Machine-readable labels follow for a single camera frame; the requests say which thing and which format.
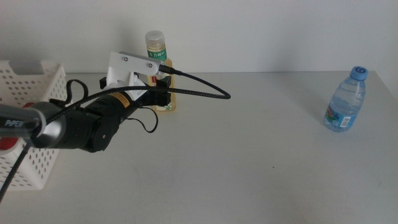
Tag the white perforated plastic basket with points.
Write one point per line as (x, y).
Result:
(6, 63)

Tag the yellow tea bottle green label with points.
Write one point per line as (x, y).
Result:
(155, 40)

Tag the red cola can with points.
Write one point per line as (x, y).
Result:
(7, 143)

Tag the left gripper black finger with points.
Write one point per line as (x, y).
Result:
(164, 82)

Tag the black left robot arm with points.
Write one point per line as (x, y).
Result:
(81, 130)

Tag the clear water bottle blue cap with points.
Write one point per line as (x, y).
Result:
(345, 102)

